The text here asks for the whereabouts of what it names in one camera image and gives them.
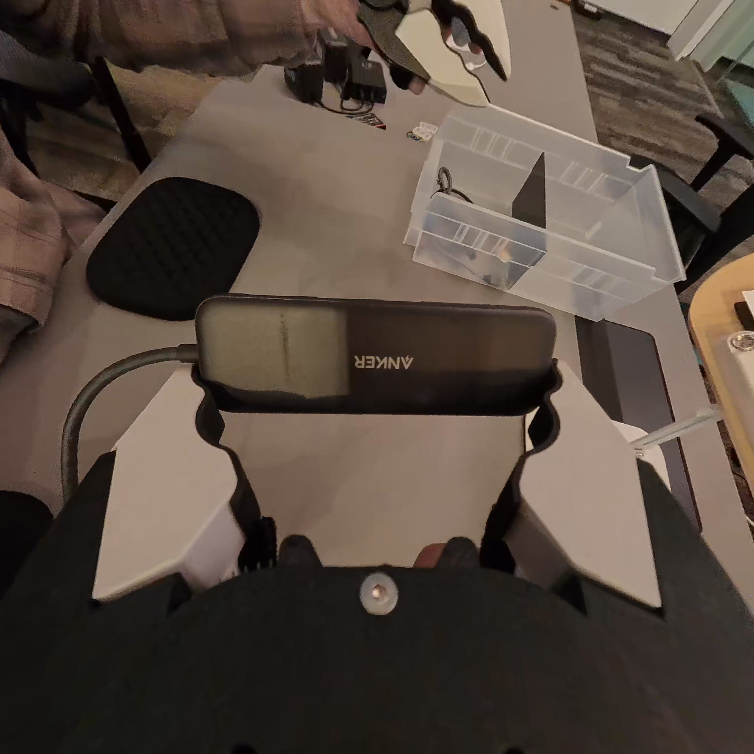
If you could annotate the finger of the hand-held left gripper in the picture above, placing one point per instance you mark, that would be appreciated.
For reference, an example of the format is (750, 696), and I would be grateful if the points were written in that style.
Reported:
(442, 59)
(493, 30)

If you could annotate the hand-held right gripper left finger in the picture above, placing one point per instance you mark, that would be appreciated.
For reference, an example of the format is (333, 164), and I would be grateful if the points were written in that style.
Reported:
(159, 495)

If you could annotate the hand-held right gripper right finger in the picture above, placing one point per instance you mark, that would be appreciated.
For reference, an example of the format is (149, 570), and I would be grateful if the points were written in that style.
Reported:
(589, 495)

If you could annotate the clear plastic bin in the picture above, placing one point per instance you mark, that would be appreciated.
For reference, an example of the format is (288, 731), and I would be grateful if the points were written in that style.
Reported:
(589, 224)

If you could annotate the slim black usb hub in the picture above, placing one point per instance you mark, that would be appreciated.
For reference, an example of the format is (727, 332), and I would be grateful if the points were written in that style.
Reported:
(377, 354)

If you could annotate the person's left forearm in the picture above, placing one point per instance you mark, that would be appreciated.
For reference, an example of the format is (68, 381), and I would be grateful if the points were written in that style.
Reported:
(177, 30)

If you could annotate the person's left hand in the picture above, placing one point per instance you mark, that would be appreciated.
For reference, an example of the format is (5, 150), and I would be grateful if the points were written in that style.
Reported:
(336, 21)

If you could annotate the small black adapter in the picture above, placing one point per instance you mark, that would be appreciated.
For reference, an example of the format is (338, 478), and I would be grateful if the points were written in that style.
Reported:
(304, 83)
(365, 80)

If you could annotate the black wrist rest pad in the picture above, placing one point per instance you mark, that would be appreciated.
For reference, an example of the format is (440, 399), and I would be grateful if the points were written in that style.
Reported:
(171, 247)
(21, 542)

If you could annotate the black bin divider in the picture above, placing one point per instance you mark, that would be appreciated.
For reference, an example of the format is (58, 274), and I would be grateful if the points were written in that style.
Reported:
(533, 218)

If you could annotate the instruction sheet on stand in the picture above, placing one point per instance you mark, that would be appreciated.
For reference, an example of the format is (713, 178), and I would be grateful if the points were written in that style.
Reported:
(725, 354)

